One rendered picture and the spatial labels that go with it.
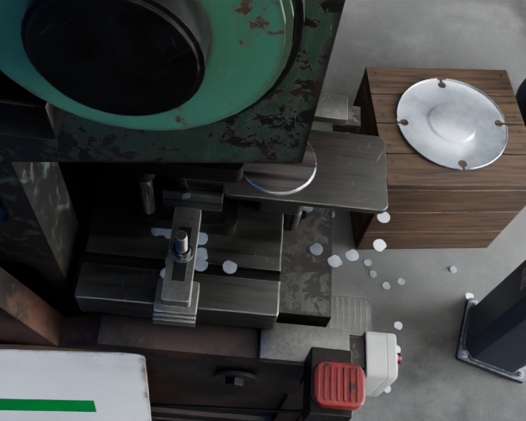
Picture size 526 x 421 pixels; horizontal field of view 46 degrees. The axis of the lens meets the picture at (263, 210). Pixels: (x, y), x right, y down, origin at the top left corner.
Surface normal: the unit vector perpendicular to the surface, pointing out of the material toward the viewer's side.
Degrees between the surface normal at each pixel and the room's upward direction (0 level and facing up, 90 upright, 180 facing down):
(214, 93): 90
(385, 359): 0
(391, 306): 0
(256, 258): 0
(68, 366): 78
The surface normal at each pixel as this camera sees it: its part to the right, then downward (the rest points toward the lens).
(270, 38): -0.07, 0.87
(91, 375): 0.02, 0.75
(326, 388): 0.10, -0.50
